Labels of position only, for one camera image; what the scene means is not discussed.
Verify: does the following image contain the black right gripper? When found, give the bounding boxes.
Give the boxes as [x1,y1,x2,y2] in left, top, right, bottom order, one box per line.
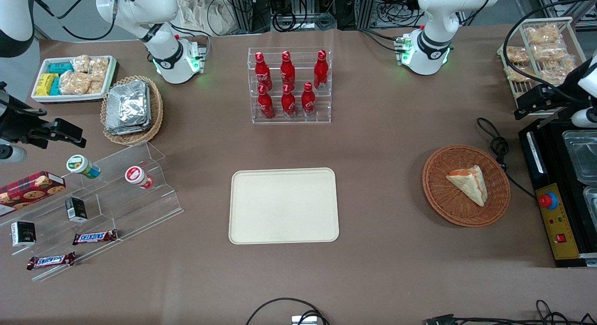
[0,111,88,149]

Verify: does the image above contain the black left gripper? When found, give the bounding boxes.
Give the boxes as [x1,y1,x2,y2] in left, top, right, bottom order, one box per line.
[514,84,577,121]

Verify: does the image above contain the triangle sandwich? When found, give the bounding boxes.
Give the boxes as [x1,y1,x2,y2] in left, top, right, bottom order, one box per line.
[445,165,489,207]

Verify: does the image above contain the white rectangular snack tray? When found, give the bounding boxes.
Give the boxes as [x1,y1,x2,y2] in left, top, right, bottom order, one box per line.
[31,55,118,105]

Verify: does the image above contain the oval light wicker basket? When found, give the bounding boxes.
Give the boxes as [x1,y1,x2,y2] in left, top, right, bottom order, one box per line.
[100,75,164,146]

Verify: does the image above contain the round brown wicker basket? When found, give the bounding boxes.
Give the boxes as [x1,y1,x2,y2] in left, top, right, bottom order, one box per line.
[422,145,512,228]

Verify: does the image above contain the cream plastic serving tray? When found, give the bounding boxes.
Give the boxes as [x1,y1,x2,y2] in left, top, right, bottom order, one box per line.
[228,167,340,245]

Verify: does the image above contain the clear bag of pastry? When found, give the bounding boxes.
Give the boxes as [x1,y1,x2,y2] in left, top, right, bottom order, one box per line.
[533,43,568,62]
[526,24,562,46]
[506,46,530,65]
[506,65,533,83]
[536,59,577,86]

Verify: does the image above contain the green lid yogurt cup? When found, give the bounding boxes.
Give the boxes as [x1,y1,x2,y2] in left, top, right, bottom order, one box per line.
[66,154,102,180]

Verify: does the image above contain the yellow snack pack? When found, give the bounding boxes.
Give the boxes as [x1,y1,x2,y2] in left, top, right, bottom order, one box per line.
[36,73,59,97]

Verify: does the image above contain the red tartan cookie box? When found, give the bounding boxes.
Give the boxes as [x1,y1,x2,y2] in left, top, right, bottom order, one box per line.
[0,171,67,218]

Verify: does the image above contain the steel food pan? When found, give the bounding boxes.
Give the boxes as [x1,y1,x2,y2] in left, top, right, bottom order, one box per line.
[583,185,597,219]
[562,129,597,185]

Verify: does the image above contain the small black carton box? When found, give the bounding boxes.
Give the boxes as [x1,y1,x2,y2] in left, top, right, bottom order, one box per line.
[11,221,37,248]
[65,197,89,223]

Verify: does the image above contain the aluminium foil food containers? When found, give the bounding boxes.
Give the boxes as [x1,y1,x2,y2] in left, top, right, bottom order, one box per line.
[104,80,153,136]

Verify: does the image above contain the red lid yogurt cup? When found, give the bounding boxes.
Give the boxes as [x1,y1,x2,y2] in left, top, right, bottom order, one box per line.
[125,166,154,190]

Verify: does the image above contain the Snickers chocolate bar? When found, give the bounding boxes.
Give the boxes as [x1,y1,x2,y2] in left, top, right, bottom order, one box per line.
[27,252,76,271]
[72,229,119,246]

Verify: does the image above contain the clear acrylic step display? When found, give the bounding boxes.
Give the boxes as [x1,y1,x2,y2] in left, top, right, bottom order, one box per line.
[0,141,185,283]

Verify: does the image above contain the black heating appliance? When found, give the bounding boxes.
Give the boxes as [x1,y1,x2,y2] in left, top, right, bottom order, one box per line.
[518,118,597,269]

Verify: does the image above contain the white cloth bag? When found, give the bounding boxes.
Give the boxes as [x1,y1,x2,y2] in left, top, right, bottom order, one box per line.
[176,0,236,37]

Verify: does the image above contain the red cola bottle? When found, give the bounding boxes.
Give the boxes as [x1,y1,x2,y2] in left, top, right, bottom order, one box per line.
[254,51,273,91]
[257,84,276,120]
[280,50,297,89]
[301,82,317,118]
[313,49,329,90]
[281,83,297,119]

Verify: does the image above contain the clear acrylic bottle rack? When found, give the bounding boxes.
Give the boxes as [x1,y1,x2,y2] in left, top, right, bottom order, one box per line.
[248,47,333,125]

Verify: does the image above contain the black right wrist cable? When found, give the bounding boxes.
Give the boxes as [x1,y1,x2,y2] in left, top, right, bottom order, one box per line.
[0,95,48,117]

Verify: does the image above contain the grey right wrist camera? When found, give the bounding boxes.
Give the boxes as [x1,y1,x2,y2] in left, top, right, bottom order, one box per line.
[0,145,28,164]

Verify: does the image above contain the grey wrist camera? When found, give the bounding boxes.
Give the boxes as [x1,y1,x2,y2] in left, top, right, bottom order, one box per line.
[571,108,597,129]
[0,145,28,164]

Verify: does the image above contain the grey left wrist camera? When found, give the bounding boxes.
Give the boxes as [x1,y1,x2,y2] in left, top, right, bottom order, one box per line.
[571,108,597,129]

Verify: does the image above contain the black power cable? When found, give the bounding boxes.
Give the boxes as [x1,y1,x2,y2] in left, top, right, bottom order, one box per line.
[476,118,537,200]

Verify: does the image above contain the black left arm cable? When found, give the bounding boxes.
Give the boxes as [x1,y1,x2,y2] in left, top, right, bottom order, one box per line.
[502,0,597,103]

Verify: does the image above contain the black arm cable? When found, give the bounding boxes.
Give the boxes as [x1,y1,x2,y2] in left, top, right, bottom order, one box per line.
[502,0,597,103]
[35,0,118,41]

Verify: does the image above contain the white wire rack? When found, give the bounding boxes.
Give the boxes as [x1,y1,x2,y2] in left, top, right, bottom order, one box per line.
[496,16,588,107]

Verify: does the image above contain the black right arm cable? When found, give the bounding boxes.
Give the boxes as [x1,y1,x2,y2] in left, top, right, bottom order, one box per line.
[35,0,118,41]

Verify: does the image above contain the aluminium equipment frame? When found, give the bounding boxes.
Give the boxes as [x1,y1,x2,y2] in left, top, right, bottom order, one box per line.
[226,0,378,34]

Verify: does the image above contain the black cable with connector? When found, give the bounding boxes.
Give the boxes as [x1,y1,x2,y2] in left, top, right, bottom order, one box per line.
[423,299,597,325]

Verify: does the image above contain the black looped table cable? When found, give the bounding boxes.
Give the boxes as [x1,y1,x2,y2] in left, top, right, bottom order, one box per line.
[245,297,330,325]

